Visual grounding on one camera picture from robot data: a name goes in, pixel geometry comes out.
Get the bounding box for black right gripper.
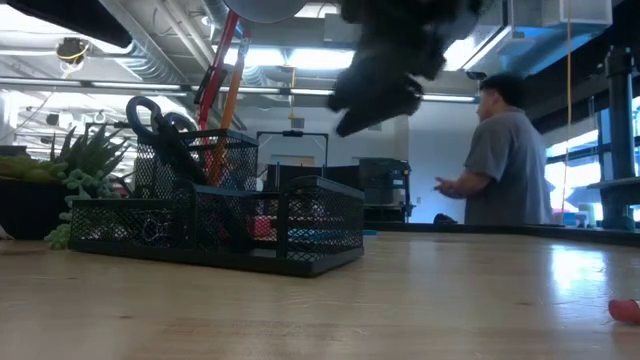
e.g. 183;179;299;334
327;0;484;139

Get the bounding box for blue-handled scissors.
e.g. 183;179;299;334
124;94;200;151

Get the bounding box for orange pencil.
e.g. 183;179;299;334
206;32;252;187

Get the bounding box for black mesh desk organizer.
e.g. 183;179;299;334
68;128;366;279

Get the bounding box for small red object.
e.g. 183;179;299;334
608;298;640;326

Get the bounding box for black equipment cabinet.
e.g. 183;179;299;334
357;156;416;224

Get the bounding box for long ceiling light strip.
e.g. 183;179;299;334
0;74;481;105

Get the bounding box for person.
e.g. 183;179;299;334
432;72;555;227

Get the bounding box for blue sticky note pad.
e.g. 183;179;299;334
287;228;379;242

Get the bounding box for red desk lamp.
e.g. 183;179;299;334
192;0;312;239

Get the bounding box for green succulent in black pot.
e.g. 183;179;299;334
0;123;130;251

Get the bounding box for black vertical pole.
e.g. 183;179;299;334
603;45;637;231

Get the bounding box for black side desk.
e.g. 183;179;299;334
587;175;640;207

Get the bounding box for black ceiling reel yellow cord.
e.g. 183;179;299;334
53;35;92;66

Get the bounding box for black aluminium table frame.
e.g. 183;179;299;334
363;221;640;248

